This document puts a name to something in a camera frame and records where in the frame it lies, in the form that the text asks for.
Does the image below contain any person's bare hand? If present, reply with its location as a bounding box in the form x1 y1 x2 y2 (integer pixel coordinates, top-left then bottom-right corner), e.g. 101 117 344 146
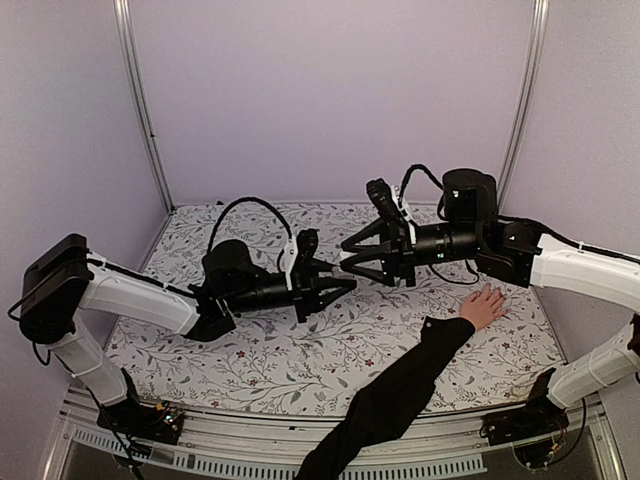
459 284 509 332

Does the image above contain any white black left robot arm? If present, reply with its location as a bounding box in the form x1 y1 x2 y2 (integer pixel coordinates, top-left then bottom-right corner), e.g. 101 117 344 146
7 229 357 434

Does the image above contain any aluminium frame post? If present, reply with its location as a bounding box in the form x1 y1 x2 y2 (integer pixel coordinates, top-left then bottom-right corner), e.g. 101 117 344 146
113 0 175 214
497 0 550 206

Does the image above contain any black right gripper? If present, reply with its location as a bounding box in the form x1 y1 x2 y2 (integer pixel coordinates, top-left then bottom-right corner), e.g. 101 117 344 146
340 216 482 288

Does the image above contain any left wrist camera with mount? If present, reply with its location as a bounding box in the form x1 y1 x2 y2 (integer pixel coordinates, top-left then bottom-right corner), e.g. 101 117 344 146
277 228 319 291

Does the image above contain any aluminium front rail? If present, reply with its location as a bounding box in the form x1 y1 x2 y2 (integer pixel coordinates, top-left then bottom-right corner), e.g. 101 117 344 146
38 387 628 479

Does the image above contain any black sleeved forearm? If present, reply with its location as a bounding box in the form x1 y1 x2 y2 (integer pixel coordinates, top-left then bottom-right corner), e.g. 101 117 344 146
296 317 475 479

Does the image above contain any right aluminium frame post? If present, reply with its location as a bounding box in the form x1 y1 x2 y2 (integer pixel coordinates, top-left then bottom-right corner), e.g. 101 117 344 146
497 0 550 206

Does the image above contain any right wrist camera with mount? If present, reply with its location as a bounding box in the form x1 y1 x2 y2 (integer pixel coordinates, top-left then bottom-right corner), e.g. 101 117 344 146
366 178 409 228

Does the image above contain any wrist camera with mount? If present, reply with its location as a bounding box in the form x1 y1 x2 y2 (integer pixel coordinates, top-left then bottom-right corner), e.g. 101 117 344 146
277 228 319 291
366 178 409 228

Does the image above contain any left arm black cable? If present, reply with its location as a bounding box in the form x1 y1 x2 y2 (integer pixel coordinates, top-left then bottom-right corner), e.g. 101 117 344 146
207 197 294 256

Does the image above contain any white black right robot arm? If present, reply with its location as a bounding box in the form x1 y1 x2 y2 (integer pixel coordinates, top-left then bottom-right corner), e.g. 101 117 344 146
340 165 639 436

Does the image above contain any left aluminium frame post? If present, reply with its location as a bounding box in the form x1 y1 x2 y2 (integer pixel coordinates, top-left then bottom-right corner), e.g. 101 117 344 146
113 0 175 214

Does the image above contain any floral patterned table mat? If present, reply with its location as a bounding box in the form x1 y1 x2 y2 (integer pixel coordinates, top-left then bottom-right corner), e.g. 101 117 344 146
106 204 564 417

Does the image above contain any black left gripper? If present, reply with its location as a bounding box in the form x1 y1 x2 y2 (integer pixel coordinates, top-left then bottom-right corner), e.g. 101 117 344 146
226 259 357 324

